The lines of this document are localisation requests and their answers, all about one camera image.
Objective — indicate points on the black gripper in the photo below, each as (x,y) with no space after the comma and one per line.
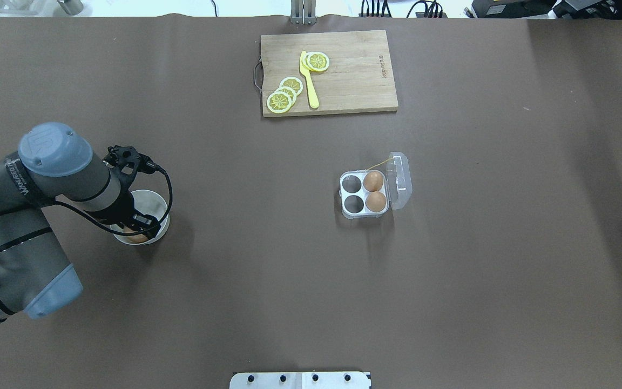
(123,208)

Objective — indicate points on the brown egg carried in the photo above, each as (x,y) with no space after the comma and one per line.
(134,237)

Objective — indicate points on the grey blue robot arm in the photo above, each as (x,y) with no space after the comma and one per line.
(54,166)

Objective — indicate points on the clear plastic egg box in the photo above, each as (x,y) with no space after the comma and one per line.
(397,187)

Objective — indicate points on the brown egg near in box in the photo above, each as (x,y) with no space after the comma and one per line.
(376,202)

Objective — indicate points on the brown egg in box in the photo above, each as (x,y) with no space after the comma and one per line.
(373,181)
(376,202)

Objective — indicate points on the brown egg far in box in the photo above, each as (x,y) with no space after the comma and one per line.
(373,181)

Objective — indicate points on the white round bowl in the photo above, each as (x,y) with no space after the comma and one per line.
(148,202)

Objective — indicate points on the lemon slice front of row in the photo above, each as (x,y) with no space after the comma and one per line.
(279,102)

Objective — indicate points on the lemon slice of row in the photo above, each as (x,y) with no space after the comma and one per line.
(289,91)
(294,83)
(279,102)

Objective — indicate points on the lemon slice middle of row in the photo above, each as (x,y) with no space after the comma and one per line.
(289,91)

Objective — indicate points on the lemon slice back of row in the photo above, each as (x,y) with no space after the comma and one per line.
(294,83)

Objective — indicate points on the lemon slice under pair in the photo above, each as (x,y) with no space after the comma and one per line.
(304,62)

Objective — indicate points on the lemon slice top pair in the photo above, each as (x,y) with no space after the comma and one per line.
(318,61)

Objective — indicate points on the wooden cutting board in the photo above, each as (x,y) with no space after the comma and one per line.
(359,78)

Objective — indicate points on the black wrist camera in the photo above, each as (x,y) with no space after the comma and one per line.
(129,161)

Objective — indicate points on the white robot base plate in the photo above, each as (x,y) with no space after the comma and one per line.
(301,379)

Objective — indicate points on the aluminium frame post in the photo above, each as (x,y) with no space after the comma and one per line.
(303,12)

